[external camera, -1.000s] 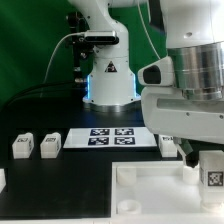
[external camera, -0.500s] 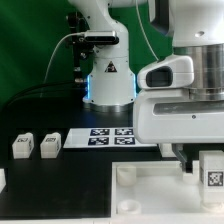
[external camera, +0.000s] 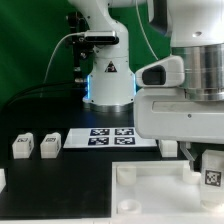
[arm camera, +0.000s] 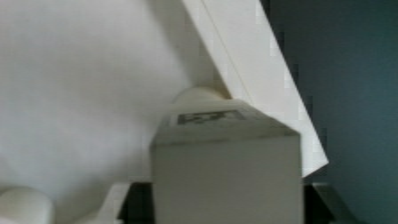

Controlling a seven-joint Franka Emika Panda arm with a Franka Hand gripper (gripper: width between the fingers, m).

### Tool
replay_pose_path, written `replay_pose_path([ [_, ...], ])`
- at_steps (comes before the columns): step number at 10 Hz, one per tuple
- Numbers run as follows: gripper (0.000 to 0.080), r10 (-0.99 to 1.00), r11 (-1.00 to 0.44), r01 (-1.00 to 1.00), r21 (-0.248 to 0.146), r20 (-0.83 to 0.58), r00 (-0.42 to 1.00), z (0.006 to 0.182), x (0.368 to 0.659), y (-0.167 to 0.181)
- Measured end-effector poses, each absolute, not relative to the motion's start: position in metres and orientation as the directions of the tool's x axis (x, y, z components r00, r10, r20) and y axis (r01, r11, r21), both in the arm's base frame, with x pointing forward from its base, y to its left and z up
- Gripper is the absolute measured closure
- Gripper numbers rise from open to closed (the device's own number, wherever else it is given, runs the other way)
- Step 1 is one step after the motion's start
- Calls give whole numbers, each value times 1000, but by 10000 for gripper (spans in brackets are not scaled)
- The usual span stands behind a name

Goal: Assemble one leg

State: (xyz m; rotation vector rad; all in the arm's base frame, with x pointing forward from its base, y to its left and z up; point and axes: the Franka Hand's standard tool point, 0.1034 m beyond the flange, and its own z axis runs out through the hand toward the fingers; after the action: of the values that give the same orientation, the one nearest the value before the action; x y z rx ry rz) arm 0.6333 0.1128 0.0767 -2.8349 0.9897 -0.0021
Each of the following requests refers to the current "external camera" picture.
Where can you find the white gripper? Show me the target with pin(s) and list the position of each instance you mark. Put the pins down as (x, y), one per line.
(165, 114)

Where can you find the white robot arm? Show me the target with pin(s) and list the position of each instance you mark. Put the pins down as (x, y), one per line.
(149, 31)

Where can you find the white fiducial tag sheet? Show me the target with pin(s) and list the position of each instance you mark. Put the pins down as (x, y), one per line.
(105, 137)

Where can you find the white square tabletop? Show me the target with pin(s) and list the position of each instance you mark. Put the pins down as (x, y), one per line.
(158, 192)

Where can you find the white obstacle fence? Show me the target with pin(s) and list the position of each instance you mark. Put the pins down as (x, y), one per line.
(2, 179)

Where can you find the black camera on stand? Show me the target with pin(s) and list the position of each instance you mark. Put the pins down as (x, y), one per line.
(83, 41)

